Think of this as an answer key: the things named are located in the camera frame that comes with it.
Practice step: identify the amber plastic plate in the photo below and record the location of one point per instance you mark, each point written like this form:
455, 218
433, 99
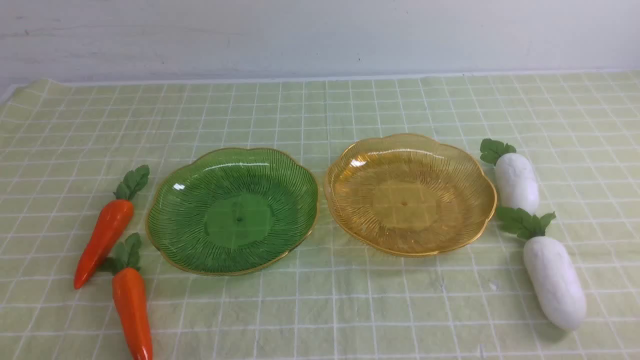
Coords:
409, 195

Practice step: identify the orange toy carrot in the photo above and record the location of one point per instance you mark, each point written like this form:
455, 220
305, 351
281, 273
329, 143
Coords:
129, 295
111, 223

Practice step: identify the green plastic plate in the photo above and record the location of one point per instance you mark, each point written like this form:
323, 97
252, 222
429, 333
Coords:
233, 211

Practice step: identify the green checkered tablecloth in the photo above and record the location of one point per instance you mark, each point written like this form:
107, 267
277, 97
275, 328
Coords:
65, 148

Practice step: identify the white toy radish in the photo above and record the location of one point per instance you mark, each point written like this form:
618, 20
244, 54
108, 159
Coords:
549, 266
515, 177

